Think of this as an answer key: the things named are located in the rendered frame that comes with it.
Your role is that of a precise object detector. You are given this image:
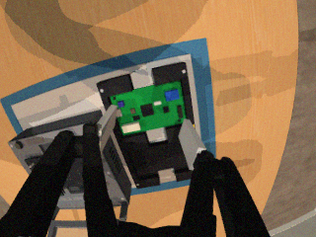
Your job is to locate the green circuit board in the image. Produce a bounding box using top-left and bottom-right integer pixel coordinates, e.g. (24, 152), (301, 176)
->
(110, 80), (187, 135)

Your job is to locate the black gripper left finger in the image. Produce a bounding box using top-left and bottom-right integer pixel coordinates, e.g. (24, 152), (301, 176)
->
(0, 105), (121, 237)

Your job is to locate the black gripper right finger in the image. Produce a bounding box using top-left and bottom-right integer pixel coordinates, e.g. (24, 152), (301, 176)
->
(179, 118), (271, 237)

